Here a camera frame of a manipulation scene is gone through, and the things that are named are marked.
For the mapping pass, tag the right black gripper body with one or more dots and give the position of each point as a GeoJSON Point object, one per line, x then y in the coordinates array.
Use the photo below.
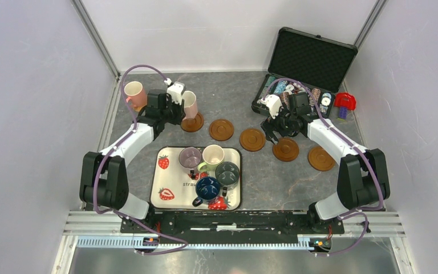
{"type": "Point", "coordinates": [283, 123]}

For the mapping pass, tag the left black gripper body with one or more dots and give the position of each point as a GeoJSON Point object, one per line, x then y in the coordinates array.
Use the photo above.
{"type": "Point", "coordinates": [173, 113]}

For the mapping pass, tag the dark wooden coaster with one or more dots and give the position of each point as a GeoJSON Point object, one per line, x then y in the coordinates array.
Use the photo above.
{"type": "Point", "coordinates": [286, 150]}
{"type": "Point", "coordinates": [194, 124]}
{"type": "Point", "coordinates": [320, 160]}
{"type": "Point", "coordinates": [221, 130]}
{"type": "Point", "coordinates": [252, 139]}

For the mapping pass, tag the pale pink mug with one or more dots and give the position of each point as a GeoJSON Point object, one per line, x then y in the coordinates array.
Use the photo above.
{"type": "Point", "coordinates": [190, 105]}

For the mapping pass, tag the purple mug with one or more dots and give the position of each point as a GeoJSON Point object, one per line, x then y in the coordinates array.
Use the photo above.
{"type": "Point", "coordinates": [189, 160]}

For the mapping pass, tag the grey mug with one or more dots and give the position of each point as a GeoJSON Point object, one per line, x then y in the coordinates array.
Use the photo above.
{"type": "Point", "coordinates": [228, 176]}

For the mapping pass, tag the light green mug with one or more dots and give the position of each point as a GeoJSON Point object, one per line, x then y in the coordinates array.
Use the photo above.
{"type": "Point", "coordinates": [212, 156]}

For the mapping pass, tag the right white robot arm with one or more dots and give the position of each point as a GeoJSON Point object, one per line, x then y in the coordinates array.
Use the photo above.
{"type": "Point", "coordinates": [362, 184]}

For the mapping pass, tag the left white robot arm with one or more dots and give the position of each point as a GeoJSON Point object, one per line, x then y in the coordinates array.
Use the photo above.
{"type": "Point", "coordinates": [104, 181]}

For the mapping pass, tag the red and purple toy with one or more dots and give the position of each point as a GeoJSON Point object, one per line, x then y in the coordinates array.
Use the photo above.
{"type": "Point", "coordinates": [345, 102]}

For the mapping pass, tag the black poker chip case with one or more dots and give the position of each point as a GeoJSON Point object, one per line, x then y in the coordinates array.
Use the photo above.
{"type": "Point", "coordinates": [313, 60]}

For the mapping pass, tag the strawberry pattern tray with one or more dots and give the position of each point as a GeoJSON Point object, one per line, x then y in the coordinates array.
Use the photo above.
{"type": "Point", "coordinates": [172, 188]}

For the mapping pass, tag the dark blue mug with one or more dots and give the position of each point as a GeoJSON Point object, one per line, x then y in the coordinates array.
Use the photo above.
{"type": "Point", "coordinates": [208, 189]}

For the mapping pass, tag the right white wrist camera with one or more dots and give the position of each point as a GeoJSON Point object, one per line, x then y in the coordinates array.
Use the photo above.
{"type": "Point", "coordinates": [273, 103]}

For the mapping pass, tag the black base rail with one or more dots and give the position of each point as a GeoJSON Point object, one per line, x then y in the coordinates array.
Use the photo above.
{"type": "Point", "coordinates": [240, 227]}

